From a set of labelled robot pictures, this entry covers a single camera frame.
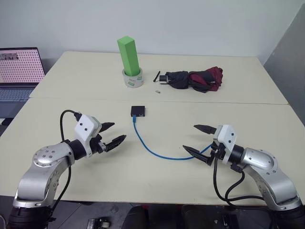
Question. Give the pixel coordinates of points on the open laptop computer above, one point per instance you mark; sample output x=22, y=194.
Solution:
x=16, y=71

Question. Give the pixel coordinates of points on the small black adapter box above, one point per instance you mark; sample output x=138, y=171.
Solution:
x=138, y=111

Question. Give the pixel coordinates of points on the tall green foam block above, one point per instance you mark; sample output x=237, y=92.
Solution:
x=128, y=56

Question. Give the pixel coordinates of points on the small white plug connector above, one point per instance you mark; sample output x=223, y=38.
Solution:
x=157, y=91

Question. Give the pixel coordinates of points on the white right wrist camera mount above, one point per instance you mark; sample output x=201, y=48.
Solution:
x=226, y=138

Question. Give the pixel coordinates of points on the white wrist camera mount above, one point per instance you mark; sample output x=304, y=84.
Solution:
x=226, y=138
x=85, y=130

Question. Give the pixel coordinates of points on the clear packing tape roll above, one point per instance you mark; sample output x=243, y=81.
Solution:
x=133, y=80

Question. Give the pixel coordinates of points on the folded black and maroon umbrella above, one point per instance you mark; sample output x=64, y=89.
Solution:
x=193, y=80

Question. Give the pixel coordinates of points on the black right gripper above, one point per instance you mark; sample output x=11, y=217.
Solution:
x=215, y=152

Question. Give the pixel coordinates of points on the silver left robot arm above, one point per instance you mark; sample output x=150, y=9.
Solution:
x=45, y=162

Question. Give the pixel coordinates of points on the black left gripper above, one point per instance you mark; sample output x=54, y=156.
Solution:
x=98, y=145

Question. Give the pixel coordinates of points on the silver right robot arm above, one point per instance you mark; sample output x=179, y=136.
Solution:
x=264, y=164

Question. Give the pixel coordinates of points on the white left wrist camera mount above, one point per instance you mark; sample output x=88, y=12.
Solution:
x=85, y=130

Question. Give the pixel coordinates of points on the grey panel board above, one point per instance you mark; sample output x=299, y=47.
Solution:
x=286, y=62

